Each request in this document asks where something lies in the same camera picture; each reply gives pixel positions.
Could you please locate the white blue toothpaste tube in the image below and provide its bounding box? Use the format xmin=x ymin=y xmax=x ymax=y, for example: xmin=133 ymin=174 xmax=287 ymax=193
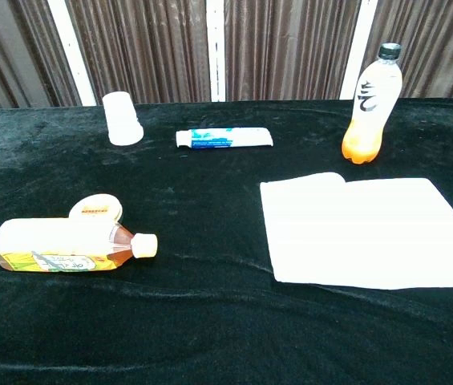
xmin=175 ymin=127 xmax=274 ymax=150

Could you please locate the white upside-down paper cup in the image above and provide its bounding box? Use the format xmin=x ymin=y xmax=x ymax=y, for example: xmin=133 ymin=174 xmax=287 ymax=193
xmin=102 ymin=91 xmax=145 ymax=147

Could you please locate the black velvet tablecloth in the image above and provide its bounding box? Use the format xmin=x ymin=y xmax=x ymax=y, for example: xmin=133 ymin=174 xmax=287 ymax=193
xmin=0 ymin=98 xmax=453 ymax=385

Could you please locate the round cream tin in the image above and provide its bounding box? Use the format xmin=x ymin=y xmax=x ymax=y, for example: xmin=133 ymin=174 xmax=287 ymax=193
xmin=67 ymin=193 xmax=124 ymax=223

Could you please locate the brown pleated curtain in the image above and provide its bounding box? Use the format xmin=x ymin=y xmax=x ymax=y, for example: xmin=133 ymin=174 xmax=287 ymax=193
xmin=64 ymin=0 xmax=212 ymax=106
xmin=364 ymin=0 xmax=453 ymax=99
xmin=223 ymin=0 xmax=362 ymax=102
xmin=0 ymin=0 xmax=83 ymax=116

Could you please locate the orange drink bottle black cap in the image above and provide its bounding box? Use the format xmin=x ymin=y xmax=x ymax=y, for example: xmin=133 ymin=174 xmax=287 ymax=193
xmin=341 ymin=43 xmax=404 ymax=165

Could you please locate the tea bottle yellow label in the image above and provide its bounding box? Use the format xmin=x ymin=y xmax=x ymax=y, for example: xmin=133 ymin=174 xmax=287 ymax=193
xmin=0 ymin=217 xmax=159 ymax=273

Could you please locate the white vertical post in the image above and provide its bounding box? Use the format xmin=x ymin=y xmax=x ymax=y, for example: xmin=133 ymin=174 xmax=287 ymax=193
xmin=338 ymin=0 xmax=379 ymax=101
xmin=205 ymin=0 xmax=227 ymax=103
xmin=46 ymin=0 xmax=98 ymax=107

